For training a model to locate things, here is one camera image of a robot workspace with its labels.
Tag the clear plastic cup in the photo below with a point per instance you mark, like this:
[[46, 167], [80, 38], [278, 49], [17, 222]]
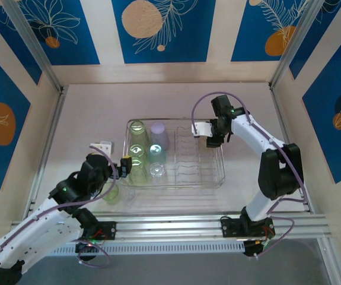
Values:
[[157, 170]]

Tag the tall green glass tumbler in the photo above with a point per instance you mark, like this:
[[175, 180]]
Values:
[[139, 175], [137, 150], [137, 133]]

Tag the aluminium frame post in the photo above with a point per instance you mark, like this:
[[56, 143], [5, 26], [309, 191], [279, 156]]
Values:
[[32, 41], [293, 44]]

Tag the small black controller board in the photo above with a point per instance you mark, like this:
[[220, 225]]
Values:
[[251, 250], [85, 246]]

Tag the aluminium side floor rail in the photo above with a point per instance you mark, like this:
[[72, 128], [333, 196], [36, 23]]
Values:
[[46, 148], [280, 104]]

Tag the small clear frosted cup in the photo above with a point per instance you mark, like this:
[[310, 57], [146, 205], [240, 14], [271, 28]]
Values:
[[128, 196]]

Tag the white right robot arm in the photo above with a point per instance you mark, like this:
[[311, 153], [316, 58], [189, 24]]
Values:
[[262, 136]]

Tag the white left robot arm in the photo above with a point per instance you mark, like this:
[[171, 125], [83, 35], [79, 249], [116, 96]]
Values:
[[39, 231]]

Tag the small green transparent cup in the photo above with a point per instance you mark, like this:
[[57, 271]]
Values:
[[114, 197]]

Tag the teal transparent cup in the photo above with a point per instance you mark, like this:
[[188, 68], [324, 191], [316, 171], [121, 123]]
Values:
[[158, 154]]

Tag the wide aluminium base rail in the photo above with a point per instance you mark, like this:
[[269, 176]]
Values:
[[170, 228]]

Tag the lilac plastic cup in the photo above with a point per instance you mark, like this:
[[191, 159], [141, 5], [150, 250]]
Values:
[[159, 133]]

